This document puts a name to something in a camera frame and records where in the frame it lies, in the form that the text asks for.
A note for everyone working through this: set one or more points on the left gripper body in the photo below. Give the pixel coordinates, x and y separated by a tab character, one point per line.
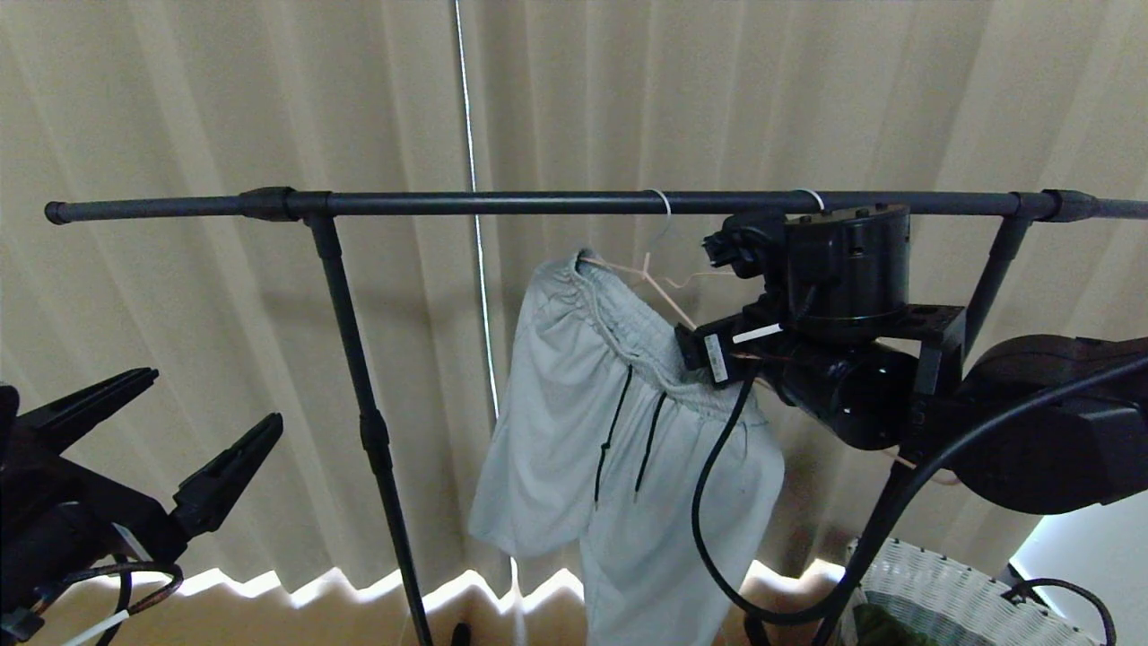
63	511

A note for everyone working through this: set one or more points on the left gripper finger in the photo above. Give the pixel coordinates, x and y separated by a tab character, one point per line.
220	475
81	413

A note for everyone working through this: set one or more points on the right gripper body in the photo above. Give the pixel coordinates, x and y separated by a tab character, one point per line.
834	395

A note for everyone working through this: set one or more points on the green garment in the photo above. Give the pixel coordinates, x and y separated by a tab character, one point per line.
888	628

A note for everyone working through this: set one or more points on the pale grey shorts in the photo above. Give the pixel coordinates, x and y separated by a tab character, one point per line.
574	431

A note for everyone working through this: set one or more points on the white laundry basket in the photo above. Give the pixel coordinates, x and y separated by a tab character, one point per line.
942	583

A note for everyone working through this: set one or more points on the black clothes rack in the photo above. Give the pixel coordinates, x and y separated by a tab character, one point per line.
448	203

